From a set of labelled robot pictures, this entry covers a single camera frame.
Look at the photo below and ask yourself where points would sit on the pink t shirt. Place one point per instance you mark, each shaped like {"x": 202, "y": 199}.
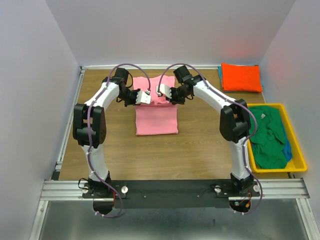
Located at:
{"x": 160, "y": 116}

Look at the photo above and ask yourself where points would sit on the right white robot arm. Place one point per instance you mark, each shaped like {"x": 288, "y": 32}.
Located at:
{"x": 234, "y": 121}

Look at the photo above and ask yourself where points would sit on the folded blue t shirt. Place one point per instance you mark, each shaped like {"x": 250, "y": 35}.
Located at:
{"x": 219, "y": 69}

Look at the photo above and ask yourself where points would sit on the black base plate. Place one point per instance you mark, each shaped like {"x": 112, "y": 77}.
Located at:
{"x": 169, "y": 194}

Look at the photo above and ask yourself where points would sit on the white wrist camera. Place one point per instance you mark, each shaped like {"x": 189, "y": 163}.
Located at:
{"x": 143, "y": 98}
{"x": 164, "y": 90}

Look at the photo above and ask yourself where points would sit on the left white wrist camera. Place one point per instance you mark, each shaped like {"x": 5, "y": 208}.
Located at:
{"x": 143, "y": 98}

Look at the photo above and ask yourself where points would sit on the yellow plastic bin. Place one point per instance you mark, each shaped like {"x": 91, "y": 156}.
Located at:
{"x": 297, "y": 163}

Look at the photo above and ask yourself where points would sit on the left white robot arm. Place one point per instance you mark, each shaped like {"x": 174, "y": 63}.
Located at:
{"x": 90, "y": 130}

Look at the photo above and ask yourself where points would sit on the folded orange t shirt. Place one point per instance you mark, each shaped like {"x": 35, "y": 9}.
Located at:
{"x": 241, "y": 78}

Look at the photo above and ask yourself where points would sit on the green t shirt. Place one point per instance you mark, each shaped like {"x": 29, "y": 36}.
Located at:
{"x": 269, "y": 140}

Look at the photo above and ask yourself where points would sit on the blue t shirt in bin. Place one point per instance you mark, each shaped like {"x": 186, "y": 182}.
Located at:
{"x": 287, "y": 149}

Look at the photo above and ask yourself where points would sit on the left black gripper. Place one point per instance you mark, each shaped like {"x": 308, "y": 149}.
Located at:
{"x": 132, "y": 103}

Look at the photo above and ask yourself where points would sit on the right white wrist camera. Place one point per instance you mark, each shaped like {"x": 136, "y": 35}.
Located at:
{"x": 164, "y": 90}

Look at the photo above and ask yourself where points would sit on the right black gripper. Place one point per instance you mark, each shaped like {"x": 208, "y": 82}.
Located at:
{"x": 173, "y": 101}

